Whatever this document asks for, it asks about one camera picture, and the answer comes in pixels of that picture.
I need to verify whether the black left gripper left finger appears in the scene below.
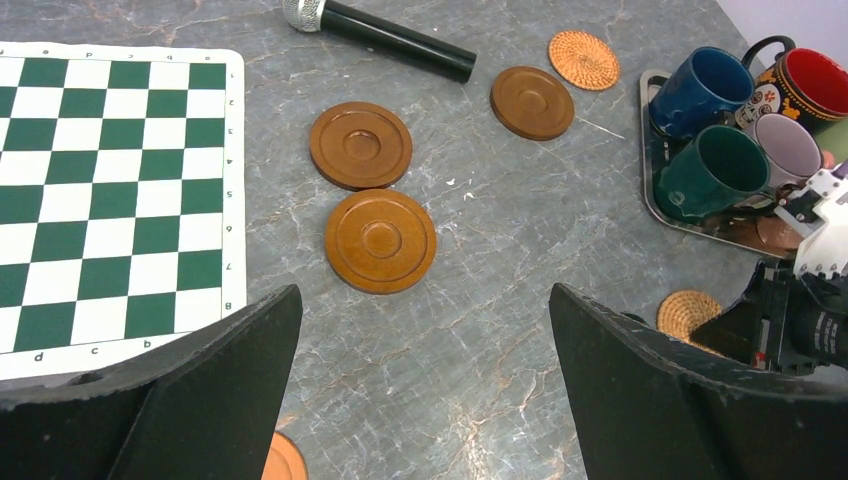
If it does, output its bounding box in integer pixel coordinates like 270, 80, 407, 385
1, 284, 303, 479

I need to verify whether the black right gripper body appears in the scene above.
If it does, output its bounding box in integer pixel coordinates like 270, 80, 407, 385
689, 258, 847, 376

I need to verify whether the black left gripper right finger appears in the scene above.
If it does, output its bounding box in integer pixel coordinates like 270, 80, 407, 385
549, 283, 847, 479

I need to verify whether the lilac cup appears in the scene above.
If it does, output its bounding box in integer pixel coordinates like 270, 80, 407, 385
743, 113, 822, 190

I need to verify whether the dark green mug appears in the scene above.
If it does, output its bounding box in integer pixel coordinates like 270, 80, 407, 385
653, 125, 771, 224

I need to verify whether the light brown grooved coaster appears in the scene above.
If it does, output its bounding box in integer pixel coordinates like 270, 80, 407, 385
324, 189, 437, 295

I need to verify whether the brown grooved wooden coaster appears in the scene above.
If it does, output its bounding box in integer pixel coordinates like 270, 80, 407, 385
309, 101, 413, 191

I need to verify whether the reddish brown grooved coaster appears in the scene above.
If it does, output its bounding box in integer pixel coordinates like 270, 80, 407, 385
489, 66, 575, 141

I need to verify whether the light orange wooden coaster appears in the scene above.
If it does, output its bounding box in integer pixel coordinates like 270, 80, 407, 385
261, 432, 309, 480

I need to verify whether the woven rattan coaster near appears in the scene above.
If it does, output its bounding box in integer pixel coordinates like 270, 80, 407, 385
656, 290, 722, 355

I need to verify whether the woven rattan coaster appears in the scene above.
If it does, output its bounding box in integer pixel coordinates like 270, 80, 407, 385
656, 290, 722, 355
548, 30, 621, 91

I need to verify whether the woven rattan coaster far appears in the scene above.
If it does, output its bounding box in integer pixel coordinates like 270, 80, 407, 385
548, 30, 621, 91

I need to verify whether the metal serving tray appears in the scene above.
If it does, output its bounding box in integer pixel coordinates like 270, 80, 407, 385
638, 69, 796, 258

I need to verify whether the green white chessboard mat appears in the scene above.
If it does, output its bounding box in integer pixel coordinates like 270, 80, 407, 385
1, 41, 247, 380

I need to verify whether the dark blue mug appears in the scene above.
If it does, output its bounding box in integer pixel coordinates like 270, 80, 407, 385
648, 46, 755, 140

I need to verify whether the black handheld microphone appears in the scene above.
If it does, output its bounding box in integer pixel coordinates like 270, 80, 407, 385
283, 0, 477, 83

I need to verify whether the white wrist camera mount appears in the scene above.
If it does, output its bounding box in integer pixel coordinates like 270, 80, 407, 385
775, 162, 847, 280

